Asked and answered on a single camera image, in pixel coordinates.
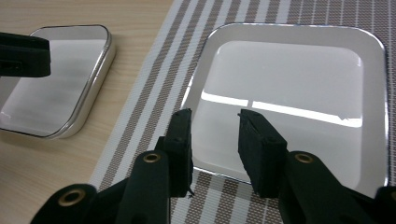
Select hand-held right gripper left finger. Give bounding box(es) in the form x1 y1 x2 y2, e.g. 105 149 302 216
163 107 194 199

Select white square plate silver rim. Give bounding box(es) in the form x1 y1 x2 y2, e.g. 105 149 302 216
181 21 390 200
0 23 117 140

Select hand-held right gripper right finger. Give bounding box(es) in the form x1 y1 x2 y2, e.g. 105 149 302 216
237 108 289 199

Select grey white striped placemat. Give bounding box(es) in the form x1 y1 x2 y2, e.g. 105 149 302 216
88 0 396 224

